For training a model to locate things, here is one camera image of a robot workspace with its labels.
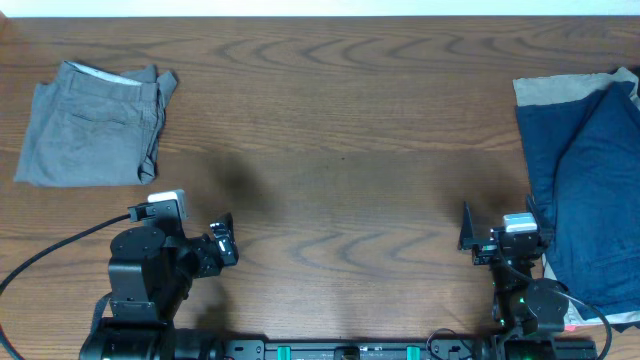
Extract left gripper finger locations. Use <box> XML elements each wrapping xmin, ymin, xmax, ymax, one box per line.
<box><xmin>209</xmin><ymin>213</ymin><xmax>239</xmax><ymax>267</ymax></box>
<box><xmin>128</xmin><ymin>189</ymin><xmax>188</xmax><ymax>233</ymax></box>

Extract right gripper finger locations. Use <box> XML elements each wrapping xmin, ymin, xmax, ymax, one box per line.
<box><xmin>525</xmin><ymin>194</ymin><xmax>554</xmax><ymax>245</ymax></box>
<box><xmin>457</xmin><ymin>202</ymin><xmax>475</xmax><ymax>250</ymax></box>

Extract grey shorts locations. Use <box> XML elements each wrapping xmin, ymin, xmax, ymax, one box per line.
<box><xmin>14</xmin><ymin>61</ymin><xmax>178</xmax><ymax>187</ymax></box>

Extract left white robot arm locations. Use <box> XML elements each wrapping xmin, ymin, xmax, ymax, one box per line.
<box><xmin>79</xmin><ymin>189</ymin><xmax>239</xmax><ymax>360</ymax></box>

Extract blue denim garment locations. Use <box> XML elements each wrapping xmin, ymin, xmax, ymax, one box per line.
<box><xmin>516</xmin><ymin>82</ymin><xmax>639</xmax><ymax>315</ymax></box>

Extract beige folded garment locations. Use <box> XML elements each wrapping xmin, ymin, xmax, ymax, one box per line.
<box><xmin>513</xmin><ymin>67</ymin><xmax>639</xmax><ymax>107</ymax></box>

